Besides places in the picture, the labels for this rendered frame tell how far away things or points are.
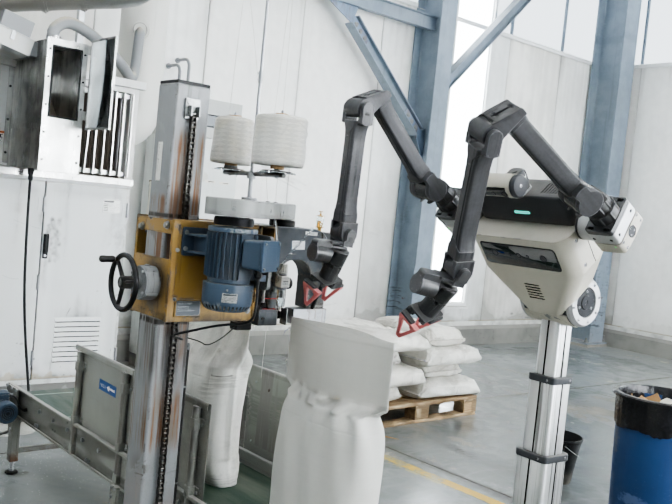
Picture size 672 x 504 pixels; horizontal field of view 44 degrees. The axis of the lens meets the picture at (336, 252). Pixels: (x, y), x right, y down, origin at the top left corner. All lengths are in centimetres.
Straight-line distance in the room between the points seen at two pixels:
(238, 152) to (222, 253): 43
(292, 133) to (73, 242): 304
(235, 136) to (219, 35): 472
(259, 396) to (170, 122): 134
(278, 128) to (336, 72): 569
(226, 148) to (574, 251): 114
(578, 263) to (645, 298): 855
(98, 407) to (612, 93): 887
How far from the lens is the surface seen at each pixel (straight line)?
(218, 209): 244
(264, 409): 348
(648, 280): 1109
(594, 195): 233
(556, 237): 253
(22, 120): 505
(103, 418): 353
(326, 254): 253
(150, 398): 269
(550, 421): 283
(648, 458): 442
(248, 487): 317
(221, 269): 246
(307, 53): 800
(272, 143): 253
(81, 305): 548
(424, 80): 886
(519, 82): 1025
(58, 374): 550
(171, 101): 264
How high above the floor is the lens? 142
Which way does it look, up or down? 3 degrees down
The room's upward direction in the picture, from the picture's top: 6 degrees clockwise
